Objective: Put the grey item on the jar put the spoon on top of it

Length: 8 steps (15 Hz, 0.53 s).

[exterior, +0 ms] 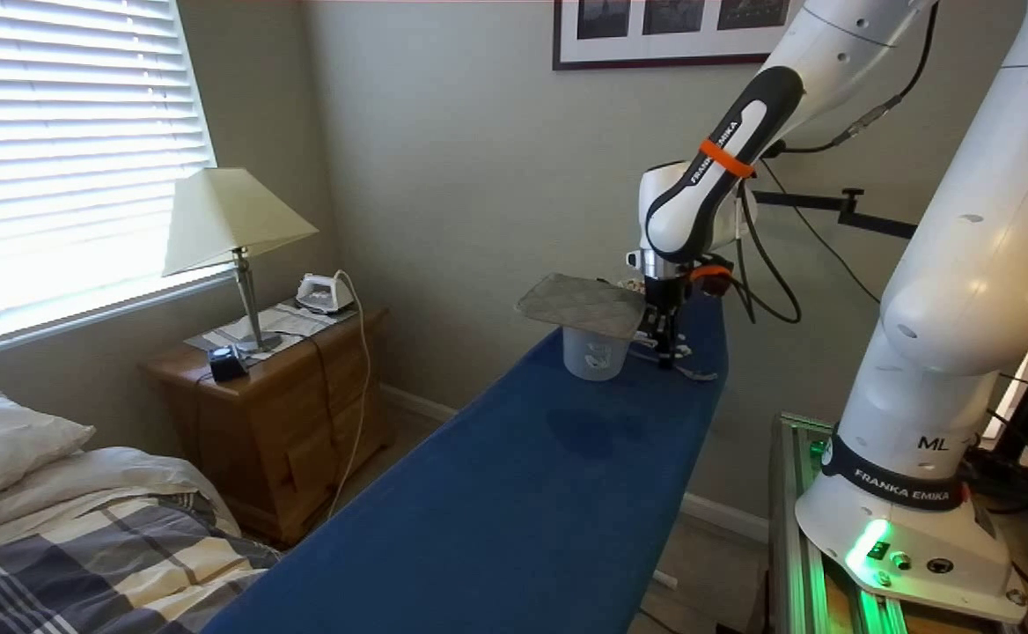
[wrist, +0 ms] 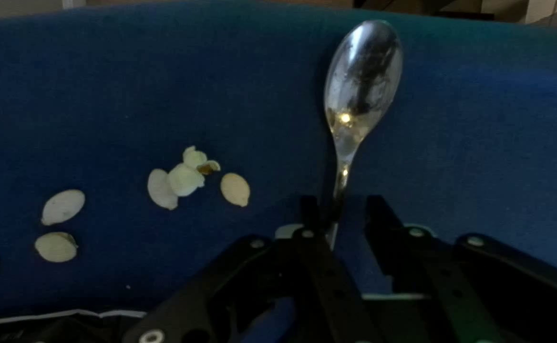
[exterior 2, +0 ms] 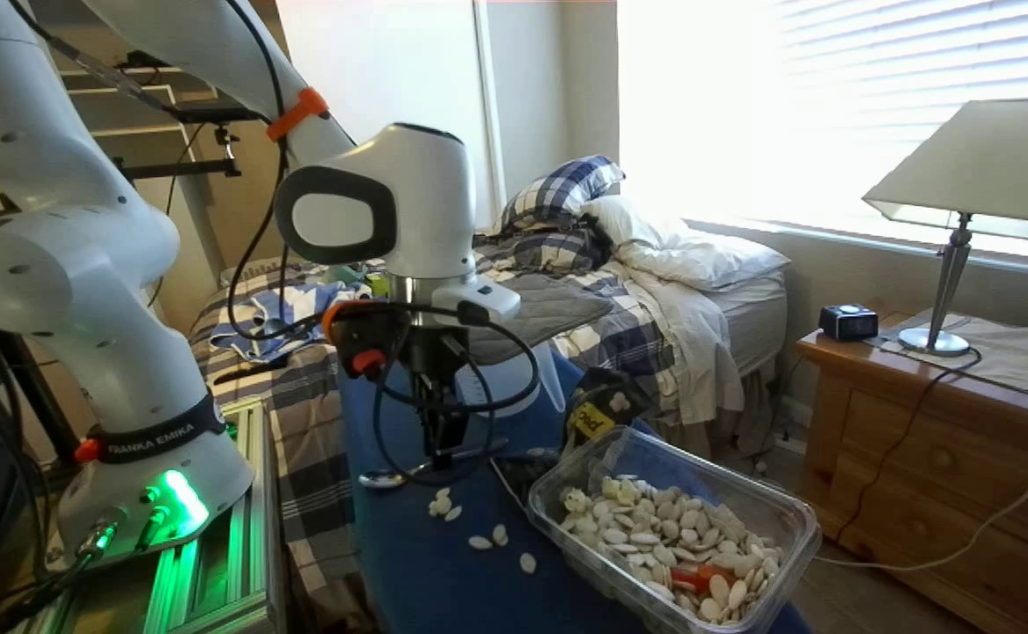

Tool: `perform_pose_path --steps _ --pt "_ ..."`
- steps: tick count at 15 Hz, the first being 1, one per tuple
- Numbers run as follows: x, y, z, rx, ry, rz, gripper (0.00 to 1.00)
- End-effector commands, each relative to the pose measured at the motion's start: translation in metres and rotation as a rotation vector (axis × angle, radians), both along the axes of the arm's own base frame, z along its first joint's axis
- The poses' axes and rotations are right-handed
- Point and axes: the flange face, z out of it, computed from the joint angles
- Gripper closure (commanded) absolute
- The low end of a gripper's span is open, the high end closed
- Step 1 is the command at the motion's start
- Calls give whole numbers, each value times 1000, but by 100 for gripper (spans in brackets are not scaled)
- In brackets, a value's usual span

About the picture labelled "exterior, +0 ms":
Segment white iron on nightstand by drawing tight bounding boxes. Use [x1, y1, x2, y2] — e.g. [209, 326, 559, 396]
[295, 276, 357, 318]

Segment wooden nightstand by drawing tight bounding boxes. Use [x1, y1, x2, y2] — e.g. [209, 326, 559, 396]
[148, 309, 390, 547]

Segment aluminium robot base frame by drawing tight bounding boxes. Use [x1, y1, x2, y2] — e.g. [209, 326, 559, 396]
[769, 417, 1028, 634]

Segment window blinds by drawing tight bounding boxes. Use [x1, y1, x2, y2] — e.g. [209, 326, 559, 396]
[0, 0, 214, 334]

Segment framed wall picture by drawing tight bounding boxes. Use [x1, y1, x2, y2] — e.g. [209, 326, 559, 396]
[554, 0, 802, 72]

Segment black camera on boom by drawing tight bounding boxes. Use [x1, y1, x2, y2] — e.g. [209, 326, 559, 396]
[759, 186, 920, 241]

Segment clear plastic jar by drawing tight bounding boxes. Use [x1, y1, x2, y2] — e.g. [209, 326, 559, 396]
[563, 329, 626, 382]

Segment metal spoon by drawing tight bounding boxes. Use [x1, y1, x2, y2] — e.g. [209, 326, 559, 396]
[676, 363, 720, 383]

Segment small black box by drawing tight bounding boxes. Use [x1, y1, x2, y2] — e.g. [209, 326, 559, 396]
[209, 349, 248, 383]

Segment cream table lamp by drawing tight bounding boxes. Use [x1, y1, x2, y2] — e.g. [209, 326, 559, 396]
[164, 168, 314, 318]

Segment blue ironing board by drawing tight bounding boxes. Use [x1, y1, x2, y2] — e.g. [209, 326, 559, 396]
[205, 294, 724, 634]

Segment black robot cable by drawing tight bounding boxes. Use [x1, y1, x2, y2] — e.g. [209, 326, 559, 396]
[686, 0, 949, 329]

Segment white power cord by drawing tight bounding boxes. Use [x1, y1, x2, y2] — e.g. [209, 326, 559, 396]
[322, 268, 376, 521]

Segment bed with plaid bedding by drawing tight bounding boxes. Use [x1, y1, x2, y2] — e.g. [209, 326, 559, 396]
[0, 449, 282, 634]

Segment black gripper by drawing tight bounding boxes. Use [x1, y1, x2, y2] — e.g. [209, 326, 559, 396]
[644, 280, 690, 363]

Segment papers on nightstand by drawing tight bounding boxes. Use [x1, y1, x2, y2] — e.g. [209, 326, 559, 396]
[189, 303, 330, 357]

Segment grey quilted pot holder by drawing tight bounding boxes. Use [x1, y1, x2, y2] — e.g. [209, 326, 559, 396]
[517, 276, 644, 339]

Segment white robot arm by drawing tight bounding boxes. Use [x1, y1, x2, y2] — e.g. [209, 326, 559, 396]
[638, 0, 1028, 620]

